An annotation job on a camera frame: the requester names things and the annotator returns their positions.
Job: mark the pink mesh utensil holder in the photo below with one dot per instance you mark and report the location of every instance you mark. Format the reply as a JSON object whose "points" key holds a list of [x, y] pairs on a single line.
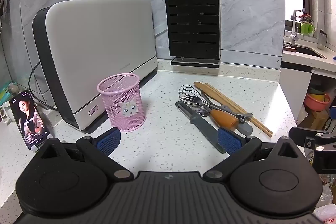
{"points": [[123, 98]]}

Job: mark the green cups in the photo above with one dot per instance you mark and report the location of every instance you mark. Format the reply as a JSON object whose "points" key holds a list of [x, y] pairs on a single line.
{"points": [[307, 29]]}

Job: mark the clear dispenser bottle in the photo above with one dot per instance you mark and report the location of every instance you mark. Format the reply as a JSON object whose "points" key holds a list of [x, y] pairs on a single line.
{"points": [[321, 41]]}

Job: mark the cardboard box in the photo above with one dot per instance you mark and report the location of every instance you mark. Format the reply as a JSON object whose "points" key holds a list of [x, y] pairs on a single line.
{"points": [[315, 120]]}

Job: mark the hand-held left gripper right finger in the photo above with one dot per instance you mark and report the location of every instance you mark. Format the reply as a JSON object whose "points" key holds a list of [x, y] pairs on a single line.
{"points": [[229, 141]]}

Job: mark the white knife sterilizer appliance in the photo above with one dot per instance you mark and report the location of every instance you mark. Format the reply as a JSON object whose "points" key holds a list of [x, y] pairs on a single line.
{"points": [[99, 43]]}

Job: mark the smartphone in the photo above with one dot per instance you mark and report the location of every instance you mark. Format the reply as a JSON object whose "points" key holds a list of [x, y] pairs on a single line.
{"points": [[29, 119]]}

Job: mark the kitchen sink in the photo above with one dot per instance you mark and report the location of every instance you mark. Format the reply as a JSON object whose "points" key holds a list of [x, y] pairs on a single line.
{"points": [[305, 52]]}

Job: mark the silver faucet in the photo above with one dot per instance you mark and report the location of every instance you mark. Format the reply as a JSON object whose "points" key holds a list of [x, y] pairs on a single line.
{"points": [[295, 29]]}

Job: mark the orange plastic basin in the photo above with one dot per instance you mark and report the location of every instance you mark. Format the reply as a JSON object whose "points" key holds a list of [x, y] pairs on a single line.
{"points": [[316, 104]]}

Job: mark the white measuring cup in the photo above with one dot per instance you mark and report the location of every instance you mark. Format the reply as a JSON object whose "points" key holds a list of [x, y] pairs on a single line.
{"points": [[6, 112]]}

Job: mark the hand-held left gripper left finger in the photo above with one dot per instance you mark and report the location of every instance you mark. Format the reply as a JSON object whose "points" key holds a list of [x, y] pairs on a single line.
{"points": [[109, 142]]}

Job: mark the clear plastic snack bag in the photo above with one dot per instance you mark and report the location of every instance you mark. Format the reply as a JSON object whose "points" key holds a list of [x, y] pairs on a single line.
{"points": [[326, 197]]}

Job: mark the grey peeler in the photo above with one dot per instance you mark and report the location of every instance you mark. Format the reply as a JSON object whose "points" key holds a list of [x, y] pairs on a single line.
{"points": [[202, 125]]}

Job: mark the white cabinet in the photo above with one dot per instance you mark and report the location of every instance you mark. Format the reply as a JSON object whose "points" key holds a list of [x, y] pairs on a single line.
{"points": [[294, 92]]}

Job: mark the wooden chopstick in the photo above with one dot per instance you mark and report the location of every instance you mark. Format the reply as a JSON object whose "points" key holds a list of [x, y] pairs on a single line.
{"points": [[260, 122], [260, 127]]}

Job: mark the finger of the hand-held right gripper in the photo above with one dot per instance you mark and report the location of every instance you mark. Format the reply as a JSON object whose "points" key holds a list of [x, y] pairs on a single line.
{"points": [[299, 137], [325, 158]]}

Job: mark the white phone stand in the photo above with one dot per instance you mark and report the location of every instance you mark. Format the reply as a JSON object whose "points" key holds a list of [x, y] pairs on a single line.
{"points": [[43, 144]]}

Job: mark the black knife block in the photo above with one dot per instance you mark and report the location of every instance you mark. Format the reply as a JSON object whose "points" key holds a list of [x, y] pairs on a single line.
{"points": [[194, 37]]}

